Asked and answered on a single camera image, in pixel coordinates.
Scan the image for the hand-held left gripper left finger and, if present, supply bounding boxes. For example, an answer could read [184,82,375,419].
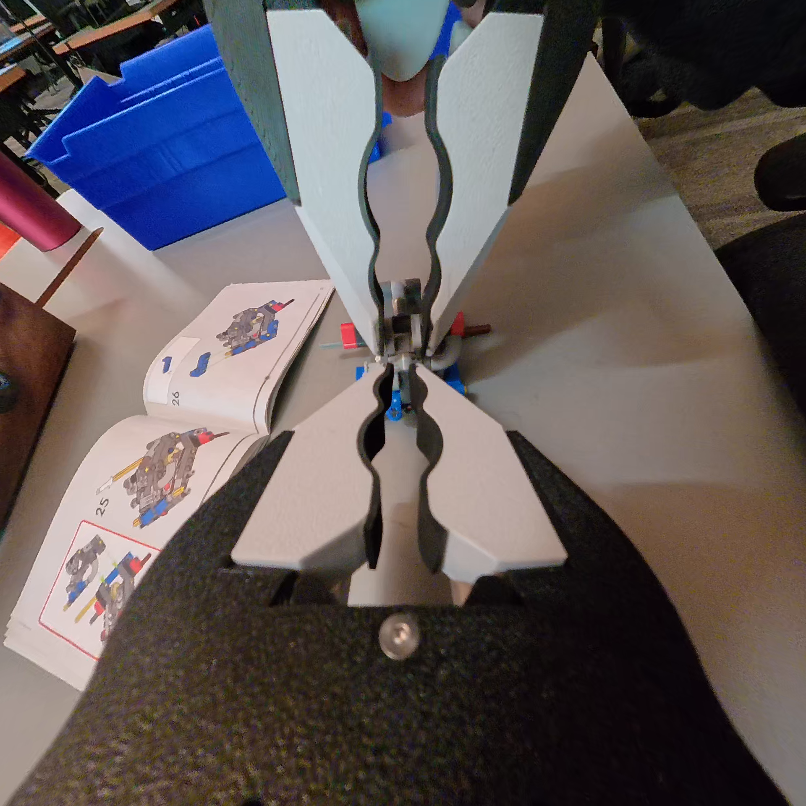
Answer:
[230,365,387,607]

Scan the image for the open lego instruction booklet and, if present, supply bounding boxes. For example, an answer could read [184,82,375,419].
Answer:
[3,279,336,691]

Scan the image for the stacked blue plastic bins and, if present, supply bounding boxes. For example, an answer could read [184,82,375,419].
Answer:
[25,24,304,253]

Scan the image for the magenta cylinder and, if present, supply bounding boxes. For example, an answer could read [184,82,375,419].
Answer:
[0,150,84,254]

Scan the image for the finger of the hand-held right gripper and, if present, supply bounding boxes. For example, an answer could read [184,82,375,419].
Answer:
[266,5,386,358]
[425,9,547,355]

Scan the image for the grey and blue lego model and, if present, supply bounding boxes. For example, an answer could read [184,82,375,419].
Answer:
[320,277,493,424]

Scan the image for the lego set cardboard box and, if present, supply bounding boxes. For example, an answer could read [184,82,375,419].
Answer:
[0,282,78,536]

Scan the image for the background desk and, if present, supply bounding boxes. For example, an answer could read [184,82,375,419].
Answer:
[53,0,190,76]

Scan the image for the person's right forearm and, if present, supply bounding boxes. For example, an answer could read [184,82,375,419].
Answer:
[598,0,806,117]

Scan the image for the person's right hand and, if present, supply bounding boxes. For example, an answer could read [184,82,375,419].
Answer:
[383,76,430,118]

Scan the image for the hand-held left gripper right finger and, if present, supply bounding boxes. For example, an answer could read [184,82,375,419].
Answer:
[416,364,569,607]

